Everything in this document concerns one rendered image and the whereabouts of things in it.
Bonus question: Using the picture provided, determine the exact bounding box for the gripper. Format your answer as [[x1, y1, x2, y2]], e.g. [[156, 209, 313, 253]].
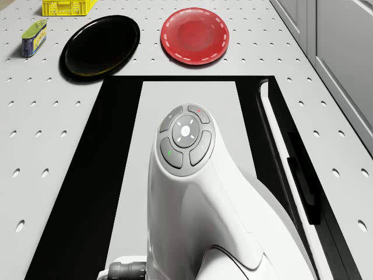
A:
[[97, 255, 148, 280]]

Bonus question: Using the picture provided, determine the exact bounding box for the black plate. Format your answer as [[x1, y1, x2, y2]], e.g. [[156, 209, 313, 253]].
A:
[[59, 15, 142, 82]]

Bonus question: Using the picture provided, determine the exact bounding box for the red plate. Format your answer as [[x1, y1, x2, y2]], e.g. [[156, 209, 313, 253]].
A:
[[160, 7, 231, 66]]

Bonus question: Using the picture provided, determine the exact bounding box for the flat-sided can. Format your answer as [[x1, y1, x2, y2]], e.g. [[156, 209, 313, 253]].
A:
[[20, 19, 48, 58]]

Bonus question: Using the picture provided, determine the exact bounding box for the yellow basket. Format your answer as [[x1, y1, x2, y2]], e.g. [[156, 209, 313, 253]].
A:
[[41, 0, 98, 17]]

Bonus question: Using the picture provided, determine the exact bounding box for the white cabinet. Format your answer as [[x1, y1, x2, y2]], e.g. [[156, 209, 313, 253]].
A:
[[269, 0, 373, 153]]

